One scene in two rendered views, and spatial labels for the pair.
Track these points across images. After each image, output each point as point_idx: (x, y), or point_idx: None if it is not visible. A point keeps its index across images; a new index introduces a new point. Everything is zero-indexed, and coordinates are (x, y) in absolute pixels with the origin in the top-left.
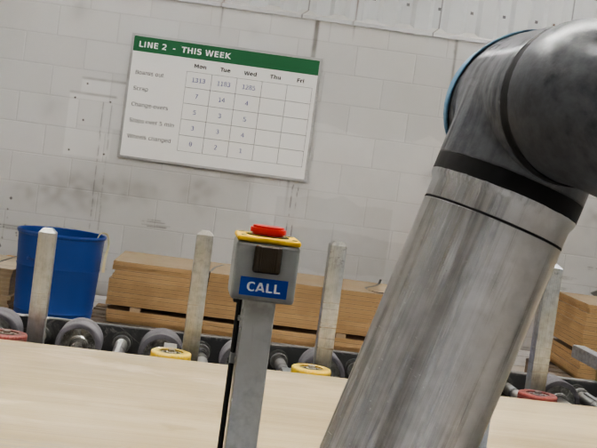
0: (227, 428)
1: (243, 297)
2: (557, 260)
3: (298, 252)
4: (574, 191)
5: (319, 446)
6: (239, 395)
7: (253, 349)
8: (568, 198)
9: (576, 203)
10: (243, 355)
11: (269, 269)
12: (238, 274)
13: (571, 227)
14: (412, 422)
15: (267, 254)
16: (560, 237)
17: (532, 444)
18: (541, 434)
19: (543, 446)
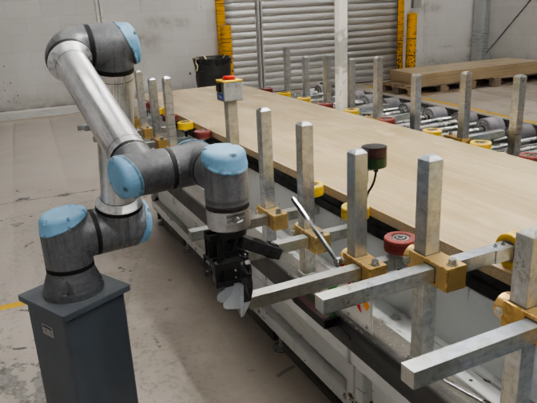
0: (226, 141)
1: (218, 99)
2: (110, 86)
3: (223, 85)
4: (98, 68)
5: (343, 164)
6: (226, 131)
7: (226, 117)
8: (97, 70)
9: (101, 71)
10: (225, 118)
11: (217, 90)
12: (216, 92)
13: (105, 77)
14: None
15: (216, 85)
16: (103, 81)
17: (451, 182)
18: (483, 181)
19: (454, 184)
